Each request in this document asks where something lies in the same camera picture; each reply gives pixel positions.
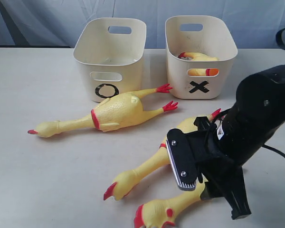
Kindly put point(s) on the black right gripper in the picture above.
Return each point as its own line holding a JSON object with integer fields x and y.
{"x": 196, "y": 158}

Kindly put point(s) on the yellow rubber chicken whole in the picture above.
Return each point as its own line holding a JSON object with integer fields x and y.
{"x": 125, "y": 181}
{"x": 119, "y": 111}

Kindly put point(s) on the headless yellow chicken body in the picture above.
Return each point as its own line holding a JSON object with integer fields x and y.
{"x": 196, "y": 56}

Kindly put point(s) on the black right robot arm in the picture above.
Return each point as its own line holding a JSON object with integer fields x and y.
{"x": 258, "y": 112}

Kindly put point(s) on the cream bin with X mark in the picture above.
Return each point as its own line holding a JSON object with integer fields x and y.
{"x": 200, "y": 51}

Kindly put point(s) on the cream bin with O mark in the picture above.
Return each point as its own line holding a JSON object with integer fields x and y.
{"x": 109, "y": 56}

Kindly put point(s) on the blue backdrop curtain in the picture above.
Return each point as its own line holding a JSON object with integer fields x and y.
{"x": 252, "y": 23}

